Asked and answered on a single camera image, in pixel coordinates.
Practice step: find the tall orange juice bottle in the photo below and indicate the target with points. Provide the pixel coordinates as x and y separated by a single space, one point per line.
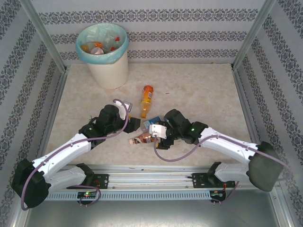
147 99

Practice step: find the grey metal sheet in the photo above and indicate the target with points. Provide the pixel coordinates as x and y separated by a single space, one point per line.
151 212

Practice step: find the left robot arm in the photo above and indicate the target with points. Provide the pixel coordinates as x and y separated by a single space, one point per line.
59 151

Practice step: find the white bin with blue liner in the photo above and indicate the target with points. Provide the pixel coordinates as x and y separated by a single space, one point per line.
118 57

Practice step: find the brown coffee drink bottle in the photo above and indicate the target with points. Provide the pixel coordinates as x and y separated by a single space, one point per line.
144 139

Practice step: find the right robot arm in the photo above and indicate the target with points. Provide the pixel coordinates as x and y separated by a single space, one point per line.
227 144

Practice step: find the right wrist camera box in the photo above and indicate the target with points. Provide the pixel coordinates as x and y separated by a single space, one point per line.
158 131

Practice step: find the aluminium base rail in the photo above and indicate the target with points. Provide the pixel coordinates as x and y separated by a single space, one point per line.
146 177

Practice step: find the small circuit board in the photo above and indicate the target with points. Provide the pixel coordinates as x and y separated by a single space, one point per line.
216 194
86 194

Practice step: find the blue label bottle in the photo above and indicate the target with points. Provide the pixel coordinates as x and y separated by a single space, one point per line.
151 121

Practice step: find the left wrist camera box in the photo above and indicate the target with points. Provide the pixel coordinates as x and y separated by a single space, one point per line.
125 109

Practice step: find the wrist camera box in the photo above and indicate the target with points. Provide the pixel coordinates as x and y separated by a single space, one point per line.
125 109
158 131

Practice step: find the aluminium frame post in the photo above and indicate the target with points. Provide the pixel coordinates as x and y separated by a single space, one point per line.
251 35
46 35

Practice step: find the aluminium table edge rail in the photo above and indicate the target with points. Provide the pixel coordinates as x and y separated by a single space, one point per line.
59 87
241 94

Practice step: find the cream waste bin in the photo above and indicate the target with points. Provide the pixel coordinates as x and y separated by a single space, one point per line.
111 73

